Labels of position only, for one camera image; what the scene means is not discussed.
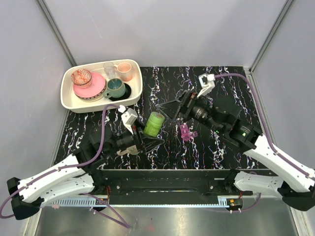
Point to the pink weekly pill organizer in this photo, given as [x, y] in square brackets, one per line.
[186, 135]

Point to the clear drinking glass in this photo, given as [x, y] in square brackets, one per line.
[110, 70]

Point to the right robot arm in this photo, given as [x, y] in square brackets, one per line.
[293, 182]

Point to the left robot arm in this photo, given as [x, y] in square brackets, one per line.
[78, 173]

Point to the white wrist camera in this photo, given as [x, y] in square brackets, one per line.
[207, 82]
[129, 116]

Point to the white plastic dish tub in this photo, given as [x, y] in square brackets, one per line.
[72, 102]

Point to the patterned plate under pink plate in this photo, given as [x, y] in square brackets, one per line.
[91, 93]

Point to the black saucer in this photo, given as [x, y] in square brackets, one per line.
[128, 92]

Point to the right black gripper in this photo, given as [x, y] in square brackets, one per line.
[172, 108]

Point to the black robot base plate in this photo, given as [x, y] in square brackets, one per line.
[165, 187]

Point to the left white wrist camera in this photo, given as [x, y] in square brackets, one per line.
[129, 116]

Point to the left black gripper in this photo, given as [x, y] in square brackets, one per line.
[147, 144]

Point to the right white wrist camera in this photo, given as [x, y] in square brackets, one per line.
[207, 82]

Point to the teal ceramic mug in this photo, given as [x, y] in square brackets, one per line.
[115, 88]

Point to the cream ceramic mug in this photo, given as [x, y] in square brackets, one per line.
[132, 150]

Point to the pink ceramic mug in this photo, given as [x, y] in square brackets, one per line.
[124, 71]

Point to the green pill bottle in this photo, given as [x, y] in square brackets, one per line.
[154, 124]

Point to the red patterned bowl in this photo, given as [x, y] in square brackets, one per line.
[81, 77]

